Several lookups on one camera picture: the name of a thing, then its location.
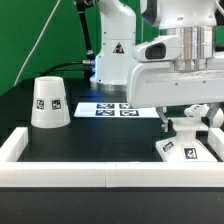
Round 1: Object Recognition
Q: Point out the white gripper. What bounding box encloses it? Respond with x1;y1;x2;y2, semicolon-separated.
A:
127;35;224;132

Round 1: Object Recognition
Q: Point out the white lamp base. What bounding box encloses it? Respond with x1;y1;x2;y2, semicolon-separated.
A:
156;117;217;162

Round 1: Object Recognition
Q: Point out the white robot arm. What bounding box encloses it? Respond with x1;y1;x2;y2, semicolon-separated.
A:
75;0;224;128

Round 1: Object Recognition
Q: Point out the white lamp shade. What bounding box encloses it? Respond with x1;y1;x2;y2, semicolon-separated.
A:
31;76;70;128

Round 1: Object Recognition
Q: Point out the white marker tag sheet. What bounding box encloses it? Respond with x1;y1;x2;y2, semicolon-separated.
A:
74;102;158;118

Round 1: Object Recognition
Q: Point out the black cable with connector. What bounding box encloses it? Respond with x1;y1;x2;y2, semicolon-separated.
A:
42;0;97;76

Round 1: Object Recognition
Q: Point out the white fence frame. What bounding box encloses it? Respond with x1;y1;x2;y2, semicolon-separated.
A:
0;127;224;188

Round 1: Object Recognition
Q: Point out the white thin cable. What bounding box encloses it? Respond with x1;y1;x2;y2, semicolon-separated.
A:
13;0;63;88

